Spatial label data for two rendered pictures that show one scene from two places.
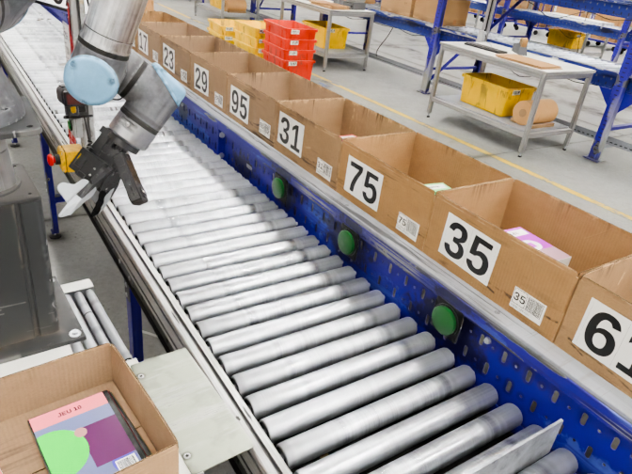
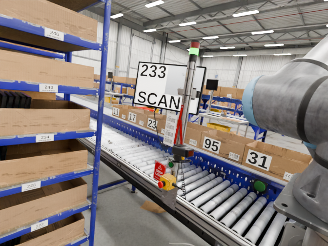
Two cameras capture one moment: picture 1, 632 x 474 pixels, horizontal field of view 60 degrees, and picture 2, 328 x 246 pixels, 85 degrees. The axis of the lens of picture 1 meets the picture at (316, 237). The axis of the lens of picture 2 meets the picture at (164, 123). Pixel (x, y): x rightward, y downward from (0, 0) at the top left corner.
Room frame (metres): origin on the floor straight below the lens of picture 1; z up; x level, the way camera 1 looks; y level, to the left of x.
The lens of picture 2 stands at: (0.67, 1.08, 1.39)
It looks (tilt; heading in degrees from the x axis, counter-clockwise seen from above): 11 degrees down; 349
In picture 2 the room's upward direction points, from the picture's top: 8 degrees clockwise
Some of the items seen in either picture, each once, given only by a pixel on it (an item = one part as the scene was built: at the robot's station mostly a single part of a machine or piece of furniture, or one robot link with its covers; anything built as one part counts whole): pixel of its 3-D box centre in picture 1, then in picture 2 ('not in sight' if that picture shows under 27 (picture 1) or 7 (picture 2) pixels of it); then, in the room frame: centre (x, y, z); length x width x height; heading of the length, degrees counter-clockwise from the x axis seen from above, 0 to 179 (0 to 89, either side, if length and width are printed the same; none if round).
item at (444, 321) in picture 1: (442, 320); not in sight; (1.05, -0.32, 0.81); 0.07 x 0.01 x 0.07; 36
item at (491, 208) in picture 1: (530, 249); not in sight; (1.16, -0.51, 0.97); 0.39 x 0.29 x 0.17; 36
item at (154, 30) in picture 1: (174, 44); (144, 117); (3.05, 0.89, 0.96); 0.39 x 0.29 x 0.17; 36
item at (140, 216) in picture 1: (199, 210); (230, 202); (1.61, 0.39, 0.72); 0.52 x 0.05 x 0.05; 126
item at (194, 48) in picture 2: not in sight; (194, 49); (1.67, 0.77, 1.62); 0.05 x 0.05 x 0.06
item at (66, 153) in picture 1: (71, 162); (171, 184); (1.61, 0.80, 0.84); 0.15 x 0.09 x 0.07; 36
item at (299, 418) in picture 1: (366, 390); not in sight; (0.88, -0.15, 0.72); 0.52 x 0.05 x 0.05; 126
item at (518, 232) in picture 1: (526, 257); not in sight; (1.20, -0.52, 0.92); 0.16 x 0.11 x 0.07; 34
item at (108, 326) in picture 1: (106, 323); not in sight; (0.97, 0.44, 0.74); 0.28 x 0.02 x 0.02; 39
